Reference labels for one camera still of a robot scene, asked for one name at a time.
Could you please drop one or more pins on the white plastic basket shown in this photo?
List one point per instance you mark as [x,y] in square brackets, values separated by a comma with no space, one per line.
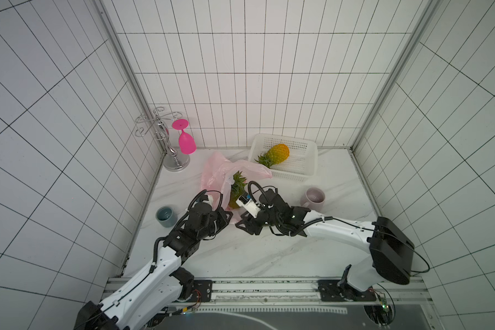
[302,162]

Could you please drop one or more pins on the yellow pineapple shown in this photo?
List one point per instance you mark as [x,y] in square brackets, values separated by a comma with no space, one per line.
[274,156]

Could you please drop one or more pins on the aluminium rail frame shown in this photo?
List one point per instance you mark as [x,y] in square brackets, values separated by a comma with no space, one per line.
[383,306]

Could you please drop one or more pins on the lilac mug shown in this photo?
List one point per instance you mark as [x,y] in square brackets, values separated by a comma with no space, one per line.
[313,199]

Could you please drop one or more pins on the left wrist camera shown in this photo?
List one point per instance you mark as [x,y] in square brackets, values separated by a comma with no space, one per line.
[207,199]

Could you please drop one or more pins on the green-brown pineapple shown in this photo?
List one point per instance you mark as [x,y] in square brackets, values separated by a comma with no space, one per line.
[237,189]

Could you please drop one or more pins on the teal cup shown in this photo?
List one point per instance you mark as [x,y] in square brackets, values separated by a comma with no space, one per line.
[166,216]

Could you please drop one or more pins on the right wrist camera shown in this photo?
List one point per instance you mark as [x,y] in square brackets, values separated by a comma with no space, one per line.
[247,202]

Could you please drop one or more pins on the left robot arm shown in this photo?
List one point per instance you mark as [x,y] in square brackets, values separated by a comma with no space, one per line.
[162,280]

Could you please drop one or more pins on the pink plastic bag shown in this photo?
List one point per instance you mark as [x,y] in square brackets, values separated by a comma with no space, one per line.
[218,174]

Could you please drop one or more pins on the silver glass rack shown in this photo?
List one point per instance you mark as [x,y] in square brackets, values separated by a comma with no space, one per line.
[174,159]

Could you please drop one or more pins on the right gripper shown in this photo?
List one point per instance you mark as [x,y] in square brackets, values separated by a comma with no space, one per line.
[253,219]

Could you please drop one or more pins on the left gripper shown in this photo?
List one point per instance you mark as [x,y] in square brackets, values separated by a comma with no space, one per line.
[220,214]

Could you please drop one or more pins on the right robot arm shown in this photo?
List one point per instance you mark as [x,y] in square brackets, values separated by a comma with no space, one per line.
[389,251]

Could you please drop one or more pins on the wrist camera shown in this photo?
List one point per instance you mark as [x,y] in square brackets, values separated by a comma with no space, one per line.
[207,199]
[247,202]

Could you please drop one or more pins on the pink wine glass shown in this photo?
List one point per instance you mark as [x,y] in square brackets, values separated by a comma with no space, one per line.
[186,142]

